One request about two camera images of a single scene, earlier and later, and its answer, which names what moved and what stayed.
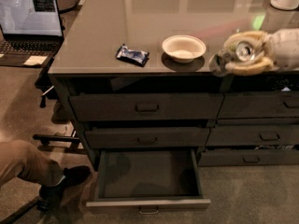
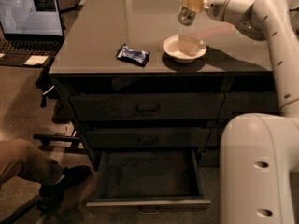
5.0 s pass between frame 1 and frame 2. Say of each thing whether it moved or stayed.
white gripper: moved
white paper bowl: stayed
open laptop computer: stayed
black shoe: stayed
